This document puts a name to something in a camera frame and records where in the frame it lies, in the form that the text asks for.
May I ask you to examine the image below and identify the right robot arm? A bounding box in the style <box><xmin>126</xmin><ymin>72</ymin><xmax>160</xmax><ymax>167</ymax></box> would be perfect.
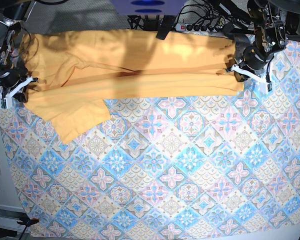
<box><xmin>0</xmin><ymin>1</ymin><xmax>38</xmax><ymax>109</ymax></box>

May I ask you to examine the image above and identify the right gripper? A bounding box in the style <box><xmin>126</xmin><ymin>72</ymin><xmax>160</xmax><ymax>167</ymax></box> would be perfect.
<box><xmin>0</xmin><ymin>67</ymin><xmax>38</xmax><ymax>109</ymax></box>

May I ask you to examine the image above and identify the yellow T-shirt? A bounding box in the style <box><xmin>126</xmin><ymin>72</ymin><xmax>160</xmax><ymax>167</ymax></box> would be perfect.
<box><xmin>21</xmin><ymin>29</ymin><xmax>244</xmax><ymax>144</ymax></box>

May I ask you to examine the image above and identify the orange black clamp bottom left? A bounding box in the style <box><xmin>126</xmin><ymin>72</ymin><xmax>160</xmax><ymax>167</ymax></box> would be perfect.
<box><xmin>17</xmin><ymin>217</ymin><xmax>39</xmax><ymax>227</ymax></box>

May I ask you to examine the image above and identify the white rail box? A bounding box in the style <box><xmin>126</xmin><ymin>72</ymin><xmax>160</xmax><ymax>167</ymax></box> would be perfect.
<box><xmin>0</xmin><ymin>204</ymin><xmax>28</xmax><ymax>233</ymax></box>

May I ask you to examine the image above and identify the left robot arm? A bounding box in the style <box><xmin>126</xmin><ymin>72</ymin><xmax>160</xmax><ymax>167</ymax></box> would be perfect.
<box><xmin>211</xmin><ymin>0</ymin><xmax>287</xmax><ymax>94</ymax></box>

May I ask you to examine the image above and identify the purple camera mount housing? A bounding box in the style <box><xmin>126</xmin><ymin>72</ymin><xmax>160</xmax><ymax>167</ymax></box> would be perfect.
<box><xmin>110</xmin><ymin>0</ymin><xmax>186</xmax><ymax>16</ymax></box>

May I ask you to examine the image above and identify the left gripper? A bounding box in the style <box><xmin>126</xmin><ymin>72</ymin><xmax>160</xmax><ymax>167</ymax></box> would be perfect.
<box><xmin>226</xmin><ymin>45</ymin><xmax>274</xmax><ymax>94</ymax></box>

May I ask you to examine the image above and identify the black table clamp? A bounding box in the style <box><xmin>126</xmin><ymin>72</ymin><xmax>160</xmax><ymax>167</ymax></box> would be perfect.
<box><xmin>156</xmin><ymin>15</ymin><xmax>176</xmax><ymax>40</ymax></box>

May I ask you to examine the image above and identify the patterned blue tile tablecloth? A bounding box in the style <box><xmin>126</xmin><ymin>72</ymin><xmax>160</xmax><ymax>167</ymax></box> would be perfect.
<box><xmin>0</xmin><ymin>41</ymin><xmax>300</xmax><ymax>240</ymax></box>

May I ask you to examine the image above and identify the white power strip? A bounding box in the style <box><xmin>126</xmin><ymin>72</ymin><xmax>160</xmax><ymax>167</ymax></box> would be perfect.
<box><xmin>175</xmin><ymin>23</ymin><xmax>201</xmax><ymax>32</ymax></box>

